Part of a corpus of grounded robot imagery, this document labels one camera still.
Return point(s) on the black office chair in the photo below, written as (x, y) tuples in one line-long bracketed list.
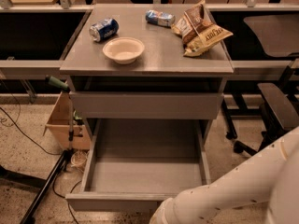
[(279, 112)]

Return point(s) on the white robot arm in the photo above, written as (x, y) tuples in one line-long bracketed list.
[(272, 176)]

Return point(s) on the grey drawer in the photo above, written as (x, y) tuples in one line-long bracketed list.
[(135, 164), (125, 105)]

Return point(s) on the blue soda can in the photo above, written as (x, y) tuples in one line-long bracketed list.
[(103, 29)]

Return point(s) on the white bowl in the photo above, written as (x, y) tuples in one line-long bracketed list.
[(123, 50)]

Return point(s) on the brown chip bag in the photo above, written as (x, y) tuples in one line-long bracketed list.
[(197, 33)]

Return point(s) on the blue white crushed can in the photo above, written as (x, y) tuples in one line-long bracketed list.
[(159, 18)]

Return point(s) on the grey drawer cabinet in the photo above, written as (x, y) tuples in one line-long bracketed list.
[(161, 68)]

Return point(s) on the cardboard box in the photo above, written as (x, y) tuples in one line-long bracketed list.
[(58, 124)]

